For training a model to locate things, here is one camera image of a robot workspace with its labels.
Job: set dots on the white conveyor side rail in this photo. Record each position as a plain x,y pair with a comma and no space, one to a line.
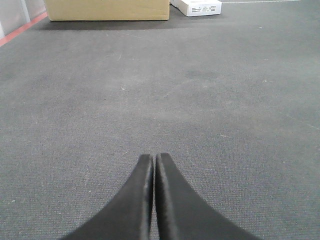
16,16

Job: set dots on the white cardboard box with label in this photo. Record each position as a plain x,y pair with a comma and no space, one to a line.
195,8

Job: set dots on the large brown cardboard box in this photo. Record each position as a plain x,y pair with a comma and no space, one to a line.
107,10

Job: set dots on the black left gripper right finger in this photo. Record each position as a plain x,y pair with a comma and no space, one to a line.
182,214

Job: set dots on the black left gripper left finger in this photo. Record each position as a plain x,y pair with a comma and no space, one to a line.
128,215

